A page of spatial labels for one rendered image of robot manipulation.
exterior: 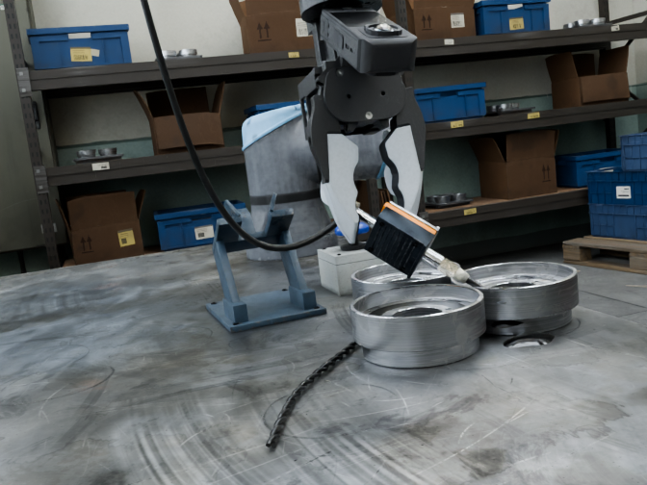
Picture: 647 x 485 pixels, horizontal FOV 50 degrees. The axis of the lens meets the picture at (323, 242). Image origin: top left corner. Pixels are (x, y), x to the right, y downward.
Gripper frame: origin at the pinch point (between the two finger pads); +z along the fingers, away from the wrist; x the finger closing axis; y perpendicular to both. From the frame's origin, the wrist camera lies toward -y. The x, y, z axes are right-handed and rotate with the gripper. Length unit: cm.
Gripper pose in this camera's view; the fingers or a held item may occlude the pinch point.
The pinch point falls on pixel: (380, 223)
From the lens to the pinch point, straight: 59.1
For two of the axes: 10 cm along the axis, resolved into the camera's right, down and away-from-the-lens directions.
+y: -2.7, 0.3, 9.6
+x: -9.5, 1.4, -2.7
